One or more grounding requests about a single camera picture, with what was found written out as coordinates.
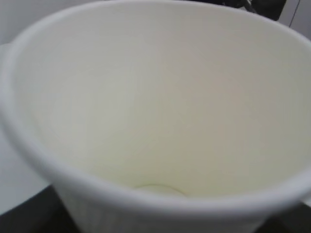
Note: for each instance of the white paper cup green logo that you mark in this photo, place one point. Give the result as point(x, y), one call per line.
point(162, 116)

